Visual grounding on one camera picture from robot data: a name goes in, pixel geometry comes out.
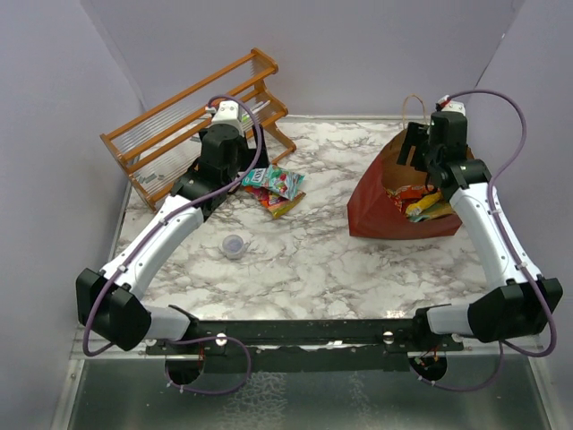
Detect small clear plastic cup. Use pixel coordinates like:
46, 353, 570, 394
222, 235, 245, 260

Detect red brown paper bag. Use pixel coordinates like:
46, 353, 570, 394
346, 104, 462, 240

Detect orange wooden rack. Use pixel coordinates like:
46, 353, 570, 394
100, 47, 296, 212

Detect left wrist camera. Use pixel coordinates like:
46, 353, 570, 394
205, 100, 244, 133

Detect orange fruit candy bag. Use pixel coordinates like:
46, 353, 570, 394
244, 186, 306, 219

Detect black mounting rail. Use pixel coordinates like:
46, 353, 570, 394
146, 318, 463, 374

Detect teal Fox's candy bag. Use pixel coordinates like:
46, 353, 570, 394
242, 165, 304, 201

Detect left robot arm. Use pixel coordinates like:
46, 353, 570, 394
75, 124, 269, 357

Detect yellow snack bar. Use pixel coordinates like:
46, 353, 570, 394
405, 192, 442, 218

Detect beige snack packet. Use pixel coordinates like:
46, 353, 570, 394
420, 202, 455, 221

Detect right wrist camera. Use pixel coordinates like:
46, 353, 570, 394
435, 95, 466, 116

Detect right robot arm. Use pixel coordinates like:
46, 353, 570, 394
398, 111, 563, 350

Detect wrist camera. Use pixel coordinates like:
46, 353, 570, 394
205, 100, 244, 133
435, 95, 466, 116

